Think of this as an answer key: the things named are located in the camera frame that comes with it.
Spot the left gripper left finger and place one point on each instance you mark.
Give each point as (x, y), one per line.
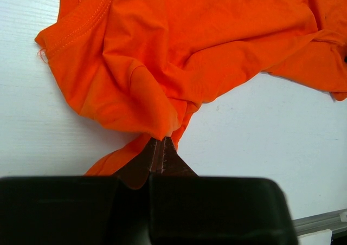
(79, 209)

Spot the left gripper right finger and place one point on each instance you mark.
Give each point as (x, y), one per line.
(185, 208)

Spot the orange t-shirt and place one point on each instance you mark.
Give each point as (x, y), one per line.
(146, 66)

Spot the aluminium rail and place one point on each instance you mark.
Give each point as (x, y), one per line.
(328, 228)

